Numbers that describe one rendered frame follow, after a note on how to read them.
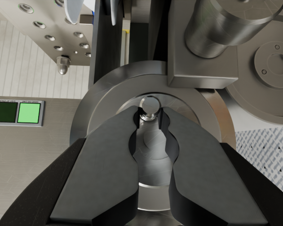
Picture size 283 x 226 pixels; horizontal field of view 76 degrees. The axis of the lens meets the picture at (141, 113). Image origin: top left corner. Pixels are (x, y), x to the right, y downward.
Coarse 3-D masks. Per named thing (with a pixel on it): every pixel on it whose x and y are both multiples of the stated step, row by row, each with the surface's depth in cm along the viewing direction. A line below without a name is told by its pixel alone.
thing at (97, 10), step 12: (96, 0) 19; (96, 12) 19; (96, 24) 18; (108, 24) 24; (96, 36) 18; (108, 36) 25; (96, 48) 18; (108, 48) 25; (120, 48) 42; (96, 60) 18; (108, 60) 26; (120, 60) 43; (96, 72) 18; (108, 72) 26
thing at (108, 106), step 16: (128, 80) 16; (144, 80) 16; (160, 80) 16; (112, 96) 16; (128, 96) 16; (176, 96) 16; (192, 96) 16; (96, 112) 15; (112, 112) 16; (208, 112) 16; (208, 128) 16; (144, 192) 15; (160, 192) 15; (144, 208) 14; (160, 208) 14
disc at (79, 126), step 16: (128, 64) 17; (144, 64) 17; (160, 64) 17; (112, 80) 17; (96, 96) 16; (208, 96) 17; (80, 112) 16; (224, 112) 17; (80, 128) 16; (224, 128) 16; (128, 224) 15; (144, 224) 15; (160, 224) 15; (176, 224) 15
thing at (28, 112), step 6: (24, 108) 48; (30, 108) 48; (36, 108) 48; (24, 114) 48; (30, 114) 48; (36, 114) 48; (18, 120) 47; (24, 120) 48; (30, 120) 48; (36, 120) 48
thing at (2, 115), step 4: (0, 104) 48; (4, 104) 48; (8, 104) 48; (12, 104) 48; (16, 104) 48; (0, 108) 48; (4, 108) 48; (8, 108) 48; (12, 108) 48; (0, 112) 48; (4, 112) 48; (8, 112) 48; (12, 112) 48; (0, 116) 48; (4, 116) 48; (8, 116) 48; (12, 116) 48; (0, 120) 47; (4, 120) 47; (8, 120) 47; (12, 120) 47
